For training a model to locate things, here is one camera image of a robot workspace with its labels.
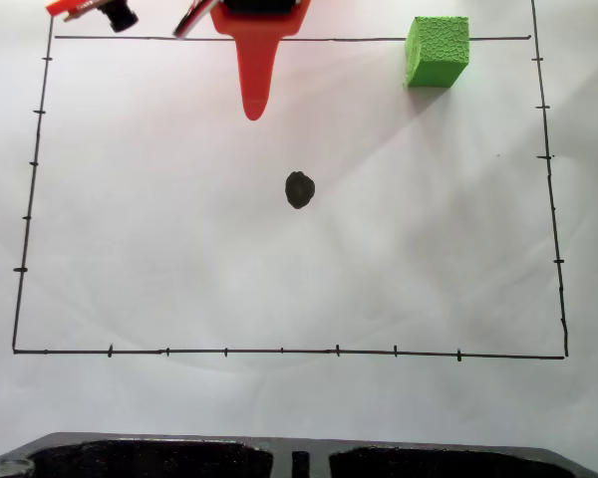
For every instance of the black metal stand frame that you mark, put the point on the black metal stand frame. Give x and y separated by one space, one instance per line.
279 447

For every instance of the green textured foam block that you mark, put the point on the green textured foam block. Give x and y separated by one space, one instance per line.
436 55

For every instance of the black dot mark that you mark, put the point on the black dot mark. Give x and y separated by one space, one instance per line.
299 189

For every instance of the black camera module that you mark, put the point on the black camera module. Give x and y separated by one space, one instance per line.
122 16

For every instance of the white paper sheet, drawn rectangle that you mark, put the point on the white paper sheet, drawn rectangle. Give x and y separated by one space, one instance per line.
179 249

